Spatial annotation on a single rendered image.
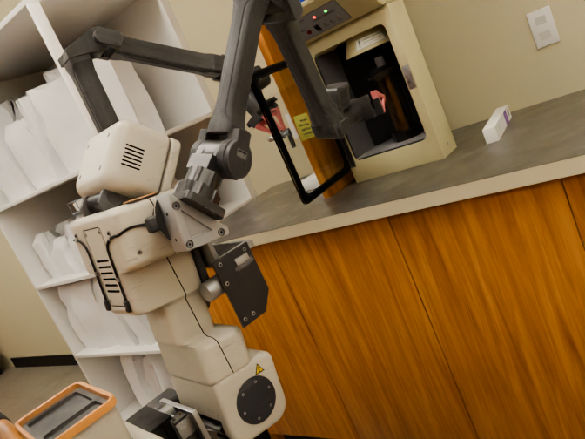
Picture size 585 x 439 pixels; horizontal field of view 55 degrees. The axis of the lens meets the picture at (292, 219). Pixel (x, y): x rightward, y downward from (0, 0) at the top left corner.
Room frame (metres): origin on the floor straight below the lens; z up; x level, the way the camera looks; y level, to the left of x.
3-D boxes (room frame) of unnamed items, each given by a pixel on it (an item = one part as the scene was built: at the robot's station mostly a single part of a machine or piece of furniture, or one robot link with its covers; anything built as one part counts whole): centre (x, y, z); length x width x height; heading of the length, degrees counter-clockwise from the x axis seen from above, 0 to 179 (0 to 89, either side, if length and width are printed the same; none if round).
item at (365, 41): (1.79, -0.44, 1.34); 0.18 x 0.18 x 0.05
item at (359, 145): (1.82, -0.44, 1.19); 0.26 x 0.24 x 0.35; 49
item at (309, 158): (1.70, -0.14, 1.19); 0.30 x 0.01 x 0.40; 141
